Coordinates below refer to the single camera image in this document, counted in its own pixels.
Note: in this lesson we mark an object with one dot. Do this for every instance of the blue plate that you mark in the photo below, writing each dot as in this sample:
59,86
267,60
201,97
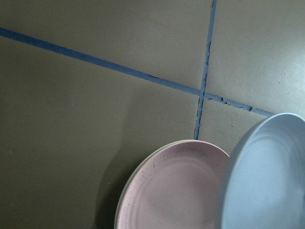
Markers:
263,186

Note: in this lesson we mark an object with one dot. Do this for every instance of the pink plate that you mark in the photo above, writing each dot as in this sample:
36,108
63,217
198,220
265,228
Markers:
176,189

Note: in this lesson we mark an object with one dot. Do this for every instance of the cream plate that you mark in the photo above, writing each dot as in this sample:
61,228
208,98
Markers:
133,174

